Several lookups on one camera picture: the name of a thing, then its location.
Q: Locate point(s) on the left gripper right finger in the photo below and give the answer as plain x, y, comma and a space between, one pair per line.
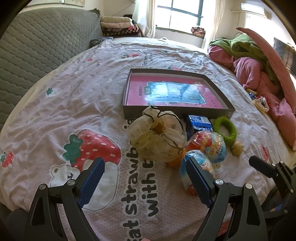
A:
247, 219

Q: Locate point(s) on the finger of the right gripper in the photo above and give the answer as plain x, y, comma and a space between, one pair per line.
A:
266, 169

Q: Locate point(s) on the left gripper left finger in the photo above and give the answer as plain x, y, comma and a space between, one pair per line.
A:
44, 221

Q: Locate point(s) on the walnut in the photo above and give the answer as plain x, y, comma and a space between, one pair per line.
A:
237, 148

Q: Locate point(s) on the red surprise egg toy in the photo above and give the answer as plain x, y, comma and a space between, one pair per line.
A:
210, 143

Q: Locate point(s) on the blue surprise egg toy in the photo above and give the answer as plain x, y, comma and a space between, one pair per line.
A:
191, 176

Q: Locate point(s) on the blue snack packet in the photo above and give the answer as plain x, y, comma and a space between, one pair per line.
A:
195, 123

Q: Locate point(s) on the orange tangerine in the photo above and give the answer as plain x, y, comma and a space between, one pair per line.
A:
176, 163

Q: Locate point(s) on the cream mesh drawstring pouch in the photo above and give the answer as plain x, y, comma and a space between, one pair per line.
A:
157, 135

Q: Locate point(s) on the snack pile at bedside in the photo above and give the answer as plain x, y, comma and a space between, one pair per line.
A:
258, 101

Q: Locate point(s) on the pink crumpled quilt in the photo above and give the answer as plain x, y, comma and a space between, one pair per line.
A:
249, 73

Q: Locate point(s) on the pink pillow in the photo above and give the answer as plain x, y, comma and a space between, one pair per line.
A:
277, 65

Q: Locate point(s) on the grey shallow cardboard box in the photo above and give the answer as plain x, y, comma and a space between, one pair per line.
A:
133, 112

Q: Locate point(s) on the strawberry print bed sheet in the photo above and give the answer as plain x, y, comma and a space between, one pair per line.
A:
76, 111

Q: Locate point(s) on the green blanket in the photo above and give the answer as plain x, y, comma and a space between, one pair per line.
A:
244, 46

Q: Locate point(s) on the patterned item on windowsill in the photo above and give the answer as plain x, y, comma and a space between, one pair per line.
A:
198, 31

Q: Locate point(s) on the white air conditioner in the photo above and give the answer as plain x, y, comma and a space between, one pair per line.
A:
255, 9

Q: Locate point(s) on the grey quilted headboard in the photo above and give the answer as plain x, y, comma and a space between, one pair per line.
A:
39, 41

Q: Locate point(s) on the white curtain right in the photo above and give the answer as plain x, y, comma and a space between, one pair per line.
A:
215, 23

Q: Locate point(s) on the white curtain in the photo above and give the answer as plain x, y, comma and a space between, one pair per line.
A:
144, 14
215, 23

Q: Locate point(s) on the stack of folded blankets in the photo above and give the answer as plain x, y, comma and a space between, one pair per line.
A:
119, 27

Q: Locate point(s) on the white curtain left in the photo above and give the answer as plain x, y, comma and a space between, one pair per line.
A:
144, 14

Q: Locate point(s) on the dark wall-mounted screen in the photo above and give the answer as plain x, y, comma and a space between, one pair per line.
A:
287, 54

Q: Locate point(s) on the window with dark frame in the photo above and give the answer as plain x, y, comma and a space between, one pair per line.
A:
183, 15

